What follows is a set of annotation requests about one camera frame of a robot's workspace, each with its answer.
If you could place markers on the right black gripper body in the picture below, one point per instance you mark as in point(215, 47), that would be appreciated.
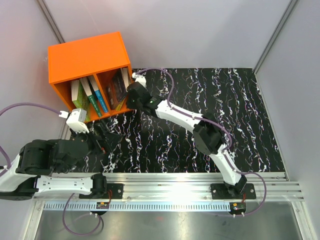
point(131, 104)

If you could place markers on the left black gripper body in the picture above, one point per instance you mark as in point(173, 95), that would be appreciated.
point(64, 170)

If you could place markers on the dark tale of two cities book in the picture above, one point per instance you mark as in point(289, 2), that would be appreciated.
point(110, 90)

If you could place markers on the blue bottom treehouse book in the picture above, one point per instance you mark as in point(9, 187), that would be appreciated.
point(121, 82)

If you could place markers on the blue 26-storey treehouse book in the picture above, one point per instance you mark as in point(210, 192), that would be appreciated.
point(98, 93)

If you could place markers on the lime green treehouse book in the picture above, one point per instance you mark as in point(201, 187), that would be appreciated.
point(79, 97)

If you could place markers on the dark green treehouse book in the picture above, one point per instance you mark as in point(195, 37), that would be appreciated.
point(89, 93)

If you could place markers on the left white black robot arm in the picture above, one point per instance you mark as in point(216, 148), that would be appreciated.
point(31, 172)

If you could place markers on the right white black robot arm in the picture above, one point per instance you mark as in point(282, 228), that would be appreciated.
point(209, 137)

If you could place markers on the orange two-compartment shelf box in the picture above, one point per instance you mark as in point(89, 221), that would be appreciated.
point(98, 56)

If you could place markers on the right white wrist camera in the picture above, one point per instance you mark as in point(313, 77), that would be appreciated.
point(140, 79)

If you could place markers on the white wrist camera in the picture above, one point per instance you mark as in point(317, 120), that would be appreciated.
point(75, 120)
point(140, 79)

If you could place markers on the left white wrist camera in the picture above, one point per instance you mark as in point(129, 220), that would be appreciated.
point(75, 120)

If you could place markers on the aluminium mounting rail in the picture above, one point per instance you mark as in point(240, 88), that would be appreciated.
point(191, 187)

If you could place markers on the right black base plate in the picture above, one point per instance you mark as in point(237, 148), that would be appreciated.
point(219, 191)

